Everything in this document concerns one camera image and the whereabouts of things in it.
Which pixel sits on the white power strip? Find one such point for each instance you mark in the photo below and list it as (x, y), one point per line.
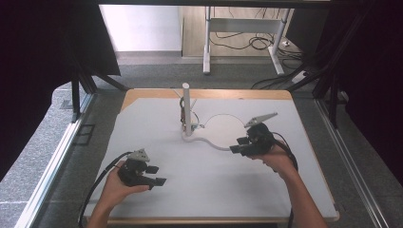
(299, 77)

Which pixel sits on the black metal stand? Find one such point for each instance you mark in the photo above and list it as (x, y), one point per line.
(76, 98)
(332, 101)

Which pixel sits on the white desk frame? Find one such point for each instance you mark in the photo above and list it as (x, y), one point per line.
(244, 24)

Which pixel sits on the white table mat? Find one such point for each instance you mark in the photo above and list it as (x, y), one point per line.
(206, 190)

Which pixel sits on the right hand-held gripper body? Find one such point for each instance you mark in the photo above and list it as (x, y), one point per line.
(261, 139)

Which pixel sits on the person's left hand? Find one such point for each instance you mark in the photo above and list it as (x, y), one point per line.
(115, 190)

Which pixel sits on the black curtain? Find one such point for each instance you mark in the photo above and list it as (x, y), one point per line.
(34, 63)
(374, 79)

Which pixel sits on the aluminium rail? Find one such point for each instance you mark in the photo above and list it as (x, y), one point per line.
(53, 161)
(348, 158)

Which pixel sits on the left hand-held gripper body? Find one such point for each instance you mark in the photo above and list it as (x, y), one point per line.
(133, 172)

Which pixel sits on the person's right hand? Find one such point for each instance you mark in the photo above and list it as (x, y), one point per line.
(278, 161)

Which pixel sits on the white key holder stand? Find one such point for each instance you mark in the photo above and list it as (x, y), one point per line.
(187, 104)

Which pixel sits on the wooden table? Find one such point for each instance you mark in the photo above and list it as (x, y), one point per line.
(221, 93)

